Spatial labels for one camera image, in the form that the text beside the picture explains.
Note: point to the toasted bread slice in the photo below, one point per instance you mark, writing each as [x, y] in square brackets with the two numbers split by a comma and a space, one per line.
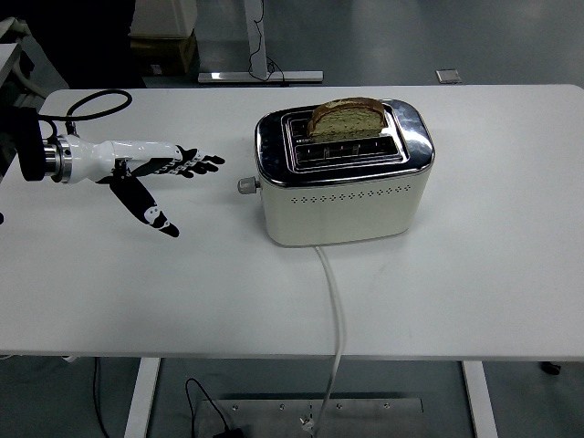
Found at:
[347, 121]

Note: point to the person's legs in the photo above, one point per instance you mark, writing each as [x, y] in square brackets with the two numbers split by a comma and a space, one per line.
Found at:
[91, 36]

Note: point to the brown cardboard box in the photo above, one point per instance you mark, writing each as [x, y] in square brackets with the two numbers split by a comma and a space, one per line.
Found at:
[166, 52]

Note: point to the black caster wheel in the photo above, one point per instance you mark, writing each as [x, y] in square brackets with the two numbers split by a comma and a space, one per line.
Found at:
[550, 368]

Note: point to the white box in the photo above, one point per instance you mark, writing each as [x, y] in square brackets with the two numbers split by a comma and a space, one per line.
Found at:
[164, 18]

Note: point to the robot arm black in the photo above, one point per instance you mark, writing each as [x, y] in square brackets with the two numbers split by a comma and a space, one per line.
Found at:
[29, 146]

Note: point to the white frame furniture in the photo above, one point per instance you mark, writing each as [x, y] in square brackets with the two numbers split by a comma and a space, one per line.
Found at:
[7, 59]

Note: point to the grey floor socket plate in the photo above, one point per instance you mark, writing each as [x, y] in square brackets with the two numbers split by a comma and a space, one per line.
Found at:
[448, 76]

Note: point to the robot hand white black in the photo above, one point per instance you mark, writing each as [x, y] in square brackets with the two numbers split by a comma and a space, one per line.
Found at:
[118, 153]

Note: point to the grey metal plate with screws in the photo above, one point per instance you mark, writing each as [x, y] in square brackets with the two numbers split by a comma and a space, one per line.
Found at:
[365, 417]

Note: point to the white table leg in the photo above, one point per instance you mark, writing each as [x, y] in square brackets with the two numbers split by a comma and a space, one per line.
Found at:
[479, 401]
[141, 397]

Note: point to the cream toaster chrome top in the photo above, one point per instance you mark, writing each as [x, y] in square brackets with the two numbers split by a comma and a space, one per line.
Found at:
[347, 210]

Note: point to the grey toaster lever knob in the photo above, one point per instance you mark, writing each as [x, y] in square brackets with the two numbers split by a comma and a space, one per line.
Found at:
[247, 186]

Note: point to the silver desk base and column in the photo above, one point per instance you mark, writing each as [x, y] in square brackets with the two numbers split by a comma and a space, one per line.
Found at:
[260, 76]

